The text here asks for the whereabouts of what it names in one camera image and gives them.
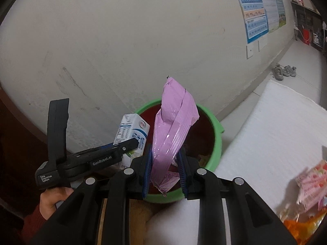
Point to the brown woven stool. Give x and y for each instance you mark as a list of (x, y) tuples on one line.
[(139, 217)]

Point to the white milk carton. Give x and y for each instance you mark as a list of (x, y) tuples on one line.
[(130, 130)]

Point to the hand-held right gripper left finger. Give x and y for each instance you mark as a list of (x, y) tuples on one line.
[(147, 169)]

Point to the green-edged wall poster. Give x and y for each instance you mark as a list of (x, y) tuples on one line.
[(280, 2)]

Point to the white wall socket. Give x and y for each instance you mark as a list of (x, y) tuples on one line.
[(262, 44)]

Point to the blue wall poster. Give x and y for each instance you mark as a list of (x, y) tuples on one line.
[(251, 12)]

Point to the pink strawberry snack packet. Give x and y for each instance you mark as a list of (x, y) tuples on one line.
[(313, 186)]

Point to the white mat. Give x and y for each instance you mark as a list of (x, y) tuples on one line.
[(255, 145)]

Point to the red bucket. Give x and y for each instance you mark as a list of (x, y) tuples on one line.
[(305, 37)]

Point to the white chart wall poster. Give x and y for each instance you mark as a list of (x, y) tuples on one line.
[(270, 5)]

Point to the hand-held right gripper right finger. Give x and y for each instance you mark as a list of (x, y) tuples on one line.
[(182, 174)]

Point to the orange snack packet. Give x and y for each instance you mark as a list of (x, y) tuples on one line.
[(299, 228)]

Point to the green plastic bin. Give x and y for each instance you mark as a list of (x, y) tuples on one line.
[(217, 143)]

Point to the dark storage shelf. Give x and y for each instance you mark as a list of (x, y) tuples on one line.
[(305, 15)]

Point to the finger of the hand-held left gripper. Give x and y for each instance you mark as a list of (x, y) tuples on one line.
[(127, 145)]

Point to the person's left forearm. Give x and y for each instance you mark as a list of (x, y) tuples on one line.
[(33, 225)]

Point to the person's left hand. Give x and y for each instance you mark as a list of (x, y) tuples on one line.
[(53, 199)]

